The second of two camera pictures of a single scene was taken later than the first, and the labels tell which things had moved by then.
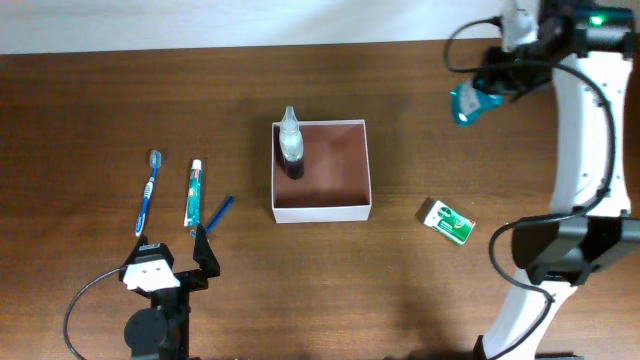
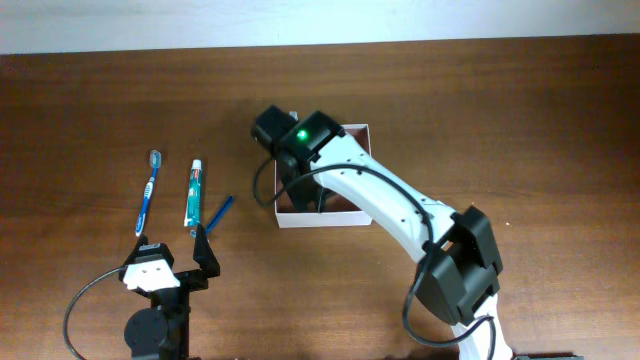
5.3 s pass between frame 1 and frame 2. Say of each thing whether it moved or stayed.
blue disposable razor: stayed
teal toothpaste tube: stayed
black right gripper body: moved
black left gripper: stayed
